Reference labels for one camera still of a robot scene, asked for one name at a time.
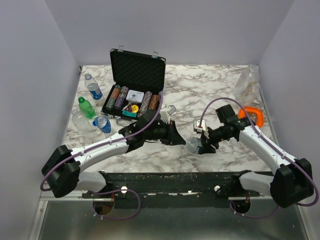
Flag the square clear juice bottle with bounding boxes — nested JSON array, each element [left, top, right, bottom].
[[232, 65, 260, 100]]

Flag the crushed clear bottle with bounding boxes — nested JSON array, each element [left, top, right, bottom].
[[71, 109, 95, 135]]

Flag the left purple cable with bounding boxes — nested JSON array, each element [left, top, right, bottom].
[[39, 91, 165, 221]]

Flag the green soda bottle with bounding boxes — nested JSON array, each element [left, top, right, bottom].
[[77, 96, 96, 119]]

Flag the clear bottle green-blue label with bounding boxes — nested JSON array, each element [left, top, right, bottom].
[[185, 136, 203, 154]]

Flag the blue label water bottle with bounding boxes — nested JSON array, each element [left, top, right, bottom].
[[84, 73, 103, 100]]

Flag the black poker chip case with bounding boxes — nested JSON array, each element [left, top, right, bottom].
[[101, 48, 167, 121]]

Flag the orange ring toy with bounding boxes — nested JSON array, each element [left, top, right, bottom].
[[237, 106, 265, 128]]

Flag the blue crushed bottle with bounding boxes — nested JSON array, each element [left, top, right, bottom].
[[92, 116, 112, 134]]

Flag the yellow dealer chip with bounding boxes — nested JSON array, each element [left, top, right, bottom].
[[131, 105, 139, 113]]

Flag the clear Pocari Sweat bottle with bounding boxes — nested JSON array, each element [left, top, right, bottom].
[[245, 82, 260, 106]]

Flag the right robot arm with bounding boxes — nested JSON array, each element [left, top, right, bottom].
[[193, 104, 315, 208]]

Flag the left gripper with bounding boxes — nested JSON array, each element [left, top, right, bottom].
[[144, 119, 186, 146]]

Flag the black front rail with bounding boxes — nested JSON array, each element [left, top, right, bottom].
[[82, 172, 261, 209]]

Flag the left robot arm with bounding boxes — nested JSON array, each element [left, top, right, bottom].
[[41, 110, 186, 198]]

